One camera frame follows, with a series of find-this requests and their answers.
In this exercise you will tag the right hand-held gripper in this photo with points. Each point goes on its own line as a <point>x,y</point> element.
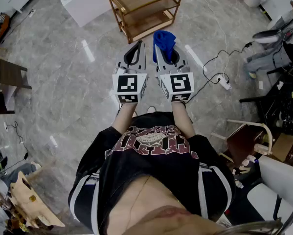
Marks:
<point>178,84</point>

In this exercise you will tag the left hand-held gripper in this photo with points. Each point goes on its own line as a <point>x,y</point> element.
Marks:
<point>129,87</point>

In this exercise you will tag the blue cloth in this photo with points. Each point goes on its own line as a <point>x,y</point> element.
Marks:
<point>162,39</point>

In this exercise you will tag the person's right forearm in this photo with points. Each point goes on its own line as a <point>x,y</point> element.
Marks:
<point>183,119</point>

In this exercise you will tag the person's left forearm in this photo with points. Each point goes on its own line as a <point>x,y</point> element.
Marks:
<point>123,121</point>

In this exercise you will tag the white rounded object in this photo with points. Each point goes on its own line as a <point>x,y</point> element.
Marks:
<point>151,109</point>

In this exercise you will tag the white bathtub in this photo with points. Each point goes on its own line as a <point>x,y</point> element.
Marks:
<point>87,1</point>

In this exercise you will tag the gray rounded appliance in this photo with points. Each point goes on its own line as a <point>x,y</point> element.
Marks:
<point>266,36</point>

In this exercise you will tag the light wooden chair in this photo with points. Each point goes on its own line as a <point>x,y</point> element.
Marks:
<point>244,141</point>

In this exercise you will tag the person's black printed shirt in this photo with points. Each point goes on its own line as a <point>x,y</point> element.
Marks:
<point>148,170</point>

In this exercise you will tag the small white power strip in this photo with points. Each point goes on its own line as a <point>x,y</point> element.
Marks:
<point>32,13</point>

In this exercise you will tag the cluttered black table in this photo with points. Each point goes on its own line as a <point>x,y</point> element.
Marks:
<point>283,99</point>

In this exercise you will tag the dark wooden stool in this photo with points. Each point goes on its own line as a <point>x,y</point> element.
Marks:
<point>9,75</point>

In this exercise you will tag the person's neck and chin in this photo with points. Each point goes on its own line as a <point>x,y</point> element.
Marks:
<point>148,204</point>

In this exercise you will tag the white chair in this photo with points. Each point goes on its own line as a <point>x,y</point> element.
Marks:
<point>278,175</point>

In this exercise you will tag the cardboard cutout pieces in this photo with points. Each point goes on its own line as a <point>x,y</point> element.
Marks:
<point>31,199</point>

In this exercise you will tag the person's clear-framed glasses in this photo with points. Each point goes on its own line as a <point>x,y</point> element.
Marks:
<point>271,225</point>

